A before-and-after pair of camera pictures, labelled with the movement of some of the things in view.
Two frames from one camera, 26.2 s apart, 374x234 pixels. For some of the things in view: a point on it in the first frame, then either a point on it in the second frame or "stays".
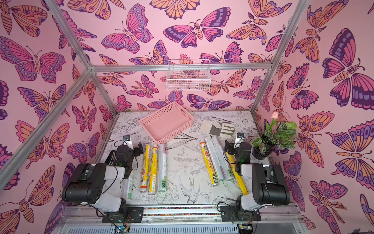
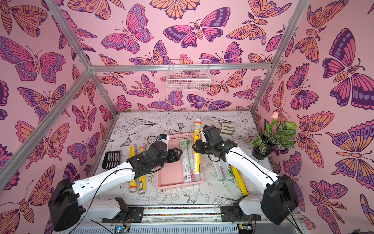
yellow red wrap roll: x=143 y=182 → x=133 y=185
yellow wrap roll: x=153 y=172 → x=142 y=181
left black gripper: x=136 y=150 → x=173 y=155
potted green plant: x=282 y=137 stays
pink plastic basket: x=167 y=122 → x=170 y=175
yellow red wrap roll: x=211 y=172 → x=196 y=157
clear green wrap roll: x=226 y=165 stays
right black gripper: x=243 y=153 → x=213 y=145
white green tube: x=215 y=158 → x=190 y=150
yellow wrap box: x=242 y=186 stays
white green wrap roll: x=162 y=168 → x=185 y=160
